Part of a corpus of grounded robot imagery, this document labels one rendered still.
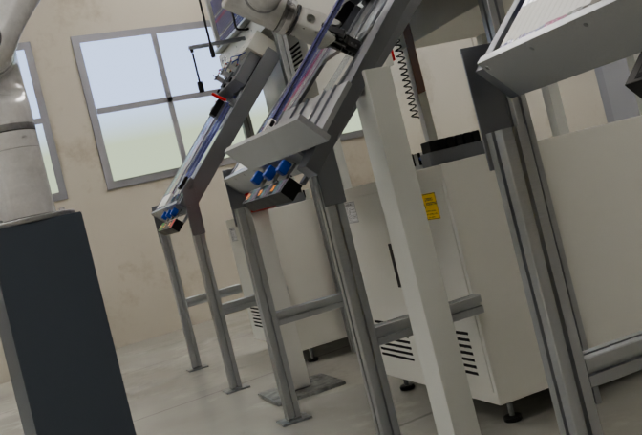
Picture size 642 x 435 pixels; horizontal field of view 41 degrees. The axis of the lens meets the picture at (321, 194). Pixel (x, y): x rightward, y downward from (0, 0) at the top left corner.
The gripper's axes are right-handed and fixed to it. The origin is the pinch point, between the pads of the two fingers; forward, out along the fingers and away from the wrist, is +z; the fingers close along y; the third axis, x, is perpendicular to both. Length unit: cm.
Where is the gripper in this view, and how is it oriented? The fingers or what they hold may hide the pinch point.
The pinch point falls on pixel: (352, 47)
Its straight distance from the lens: 201.7
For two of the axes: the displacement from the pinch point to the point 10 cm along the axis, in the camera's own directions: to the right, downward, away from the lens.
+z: 8.9, 3.6, 2.8
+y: -3.3, 0.9, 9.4
